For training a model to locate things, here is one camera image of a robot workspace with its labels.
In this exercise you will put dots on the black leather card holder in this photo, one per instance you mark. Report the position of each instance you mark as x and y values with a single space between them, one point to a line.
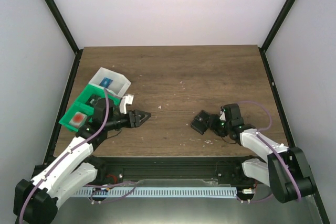
200 122

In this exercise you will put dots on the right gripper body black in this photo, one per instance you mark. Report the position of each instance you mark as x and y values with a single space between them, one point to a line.
220 129

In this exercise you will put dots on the green plastic bin front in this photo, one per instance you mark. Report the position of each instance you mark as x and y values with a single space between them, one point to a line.
64 121

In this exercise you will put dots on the green plastic bin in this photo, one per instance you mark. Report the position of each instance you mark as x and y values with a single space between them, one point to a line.
64 121
87 99

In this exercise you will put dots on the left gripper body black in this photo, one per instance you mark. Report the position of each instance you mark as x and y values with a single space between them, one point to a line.
112 124

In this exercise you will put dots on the red and white card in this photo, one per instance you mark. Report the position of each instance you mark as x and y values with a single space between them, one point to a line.
78 119

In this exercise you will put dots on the light blue cable duct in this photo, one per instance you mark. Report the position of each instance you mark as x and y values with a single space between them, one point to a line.
161 192

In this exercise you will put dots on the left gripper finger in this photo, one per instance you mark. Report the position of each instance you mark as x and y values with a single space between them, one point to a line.
141 116
138 123

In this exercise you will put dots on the black aluminium frame rail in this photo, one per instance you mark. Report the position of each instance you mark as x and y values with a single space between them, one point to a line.
224 170

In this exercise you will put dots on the dark card in bin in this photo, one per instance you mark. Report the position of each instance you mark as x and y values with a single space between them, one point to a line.
92 101

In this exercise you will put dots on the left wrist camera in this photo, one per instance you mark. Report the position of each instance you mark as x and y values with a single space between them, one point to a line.
126 100

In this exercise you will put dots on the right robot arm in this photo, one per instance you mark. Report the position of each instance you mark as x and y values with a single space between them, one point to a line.
285 170

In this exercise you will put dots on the blue card in bin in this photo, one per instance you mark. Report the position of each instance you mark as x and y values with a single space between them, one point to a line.
105 82

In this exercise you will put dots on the green plastic bin middle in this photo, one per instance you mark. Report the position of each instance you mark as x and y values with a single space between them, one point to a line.
87 99

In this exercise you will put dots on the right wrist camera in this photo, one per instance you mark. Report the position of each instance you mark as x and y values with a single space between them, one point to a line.
222 116

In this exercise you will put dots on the white plastic bin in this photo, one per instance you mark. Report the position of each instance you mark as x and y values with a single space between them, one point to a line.
114 82

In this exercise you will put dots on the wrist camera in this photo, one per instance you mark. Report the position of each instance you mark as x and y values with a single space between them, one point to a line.
126 100
222 116

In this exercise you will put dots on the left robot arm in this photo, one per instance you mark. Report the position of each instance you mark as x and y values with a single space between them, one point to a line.
39 199

